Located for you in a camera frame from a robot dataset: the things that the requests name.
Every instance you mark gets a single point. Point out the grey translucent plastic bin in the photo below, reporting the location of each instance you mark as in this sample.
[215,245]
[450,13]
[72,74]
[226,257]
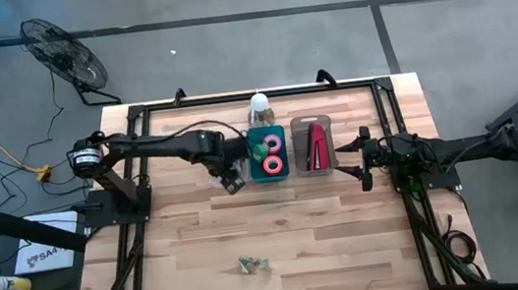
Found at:
[298,123]

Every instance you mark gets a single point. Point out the clear plastic bottle white cap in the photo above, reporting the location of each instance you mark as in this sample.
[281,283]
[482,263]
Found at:
[259,101]

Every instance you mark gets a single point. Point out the black frame clamp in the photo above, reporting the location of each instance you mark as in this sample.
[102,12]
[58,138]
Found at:
[178,95]
[327,77]

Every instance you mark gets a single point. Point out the black floor fan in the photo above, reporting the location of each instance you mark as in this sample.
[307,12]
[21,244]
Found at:
[62,55]

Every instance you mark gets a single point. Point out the black stapler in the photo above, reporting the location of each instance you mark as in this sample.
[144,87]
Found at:
[310,151]

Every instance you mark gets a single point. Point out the grey staple remover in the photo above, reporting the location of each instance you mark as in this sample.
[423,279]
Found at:
[245,265]

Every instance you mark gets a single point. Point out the green tape roll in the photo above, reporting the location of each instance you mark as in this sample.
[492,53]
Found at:
[255,154]

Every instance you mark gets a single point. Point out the white paper sheet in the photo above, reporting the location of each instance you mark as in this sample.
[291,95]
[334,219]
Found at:
[49,250]

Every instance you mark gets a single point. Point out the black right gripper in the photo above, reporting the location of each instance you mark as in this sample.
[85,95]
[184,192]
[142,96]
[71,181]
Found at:
[367,156]

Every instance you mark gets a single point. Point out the yellow and white can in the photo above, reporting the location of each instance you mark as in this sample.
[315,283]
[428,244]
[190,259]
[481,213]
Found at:
[14,288]

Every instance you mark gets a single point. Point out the black aluminium table frame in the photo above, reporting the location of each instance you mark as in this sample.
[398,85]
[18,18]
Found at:
[136,113]

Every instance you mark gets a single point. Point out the red stapler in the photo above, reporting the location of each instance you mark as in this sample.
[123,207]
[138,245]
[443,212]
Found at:
[321,149]

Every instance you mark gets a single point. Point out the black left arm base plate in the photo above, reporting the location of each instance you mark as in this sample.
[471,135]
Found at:
[114,214]

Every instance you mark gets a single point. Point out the teal plastic bin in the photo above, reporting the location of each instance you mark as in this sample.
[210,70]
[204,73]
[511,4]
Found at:
[257,175]

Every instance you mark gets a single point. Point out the pink tape roll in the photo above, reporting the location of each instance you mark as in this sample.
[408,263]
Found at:
[272,136]
[272,157]

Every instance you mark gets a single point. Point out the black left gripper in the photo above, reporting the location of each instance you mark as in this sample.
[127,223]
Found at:
[229,163]

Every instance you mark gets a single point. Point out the black metal beam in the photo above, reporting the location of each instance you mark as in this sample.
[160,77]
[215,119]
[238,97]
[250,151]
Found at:
[26,228]

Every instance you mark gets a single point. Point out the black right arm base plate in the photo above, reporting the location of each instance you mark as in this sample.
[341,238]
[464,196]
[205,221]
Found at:
[441,177]

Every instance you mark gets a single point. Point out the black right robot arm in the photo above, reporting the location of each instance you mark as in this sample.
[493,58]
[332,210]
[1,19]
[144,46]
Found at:
[462,147]

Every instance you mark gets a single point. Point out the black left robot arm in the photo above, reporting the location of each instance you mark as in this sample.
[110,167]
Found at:
[165,146]

